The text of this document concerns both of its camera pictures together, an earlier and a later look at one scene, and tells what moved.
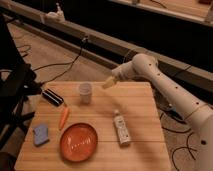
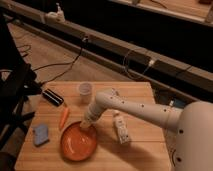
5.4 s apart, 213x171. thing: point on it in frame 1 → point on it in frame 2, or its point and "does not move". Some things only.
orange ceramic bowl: (78, 142) does not move
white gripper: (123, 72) → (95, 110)
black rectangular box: (52, 97) does not move
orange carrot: (64, 117) does not move
